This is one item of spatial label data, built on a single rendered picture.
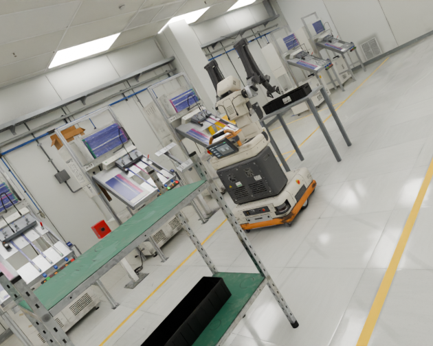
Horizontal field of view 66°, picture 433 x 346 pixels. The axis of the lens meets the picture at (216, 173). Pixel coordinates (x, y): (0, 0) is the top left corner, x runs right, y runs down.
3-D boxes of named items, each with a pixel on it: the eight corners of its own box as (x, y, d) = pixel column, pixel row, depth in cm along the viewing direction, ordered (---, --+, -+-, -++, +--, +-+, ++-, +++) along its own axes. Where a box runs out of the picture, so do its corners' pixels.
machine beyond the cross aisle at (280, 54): (347, 88, 738) (309, 9, 702) (333, 102, 686) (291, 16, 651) (297, 110, 841) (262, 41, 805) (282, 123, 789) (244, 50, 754)
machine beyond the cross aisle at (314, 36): (368, 69, 827) (335, -3, 792) (357, 79, 776) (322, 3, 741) (322, 90, 930) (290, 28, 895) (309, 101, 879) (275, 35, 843)
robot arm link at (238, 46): (229, 43, 310) (237, 37, 303) (238, 42, 319) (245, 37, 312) (248, 87, 313) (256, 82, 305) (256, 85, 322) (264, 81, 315)
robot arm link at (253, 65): (234, 44, 316) (242, 38, 308) (238, 43, 319) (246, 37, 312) (256, 84, 323) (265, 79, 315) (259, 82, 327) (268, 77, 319)
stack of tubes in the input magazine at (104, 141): (128, 139, 429) (117, 121, 424) (95, 158, 397) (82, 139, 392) (124, 142, 438) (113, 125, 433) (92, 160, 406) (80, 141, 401)
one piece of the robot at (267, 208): (275, 211, 284) (271, 203, 283) (241, 218, 313) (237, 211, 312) (277, 210, 286) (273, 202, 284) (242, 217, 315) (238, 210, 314)
